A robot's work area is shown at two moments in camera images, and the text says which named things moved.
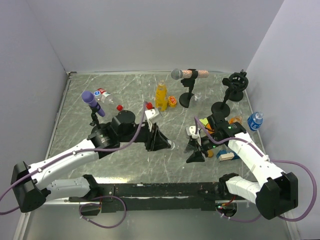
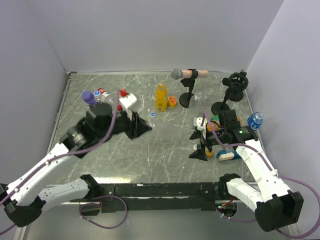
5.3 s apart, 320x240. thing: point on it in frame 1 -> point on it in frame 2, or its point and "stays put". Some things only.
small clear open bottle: [197, 95] stays put
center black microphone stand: [184, 98] stays put
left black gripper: [155, 139] -> [137, 126]
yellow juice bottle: [161, 96] stays put
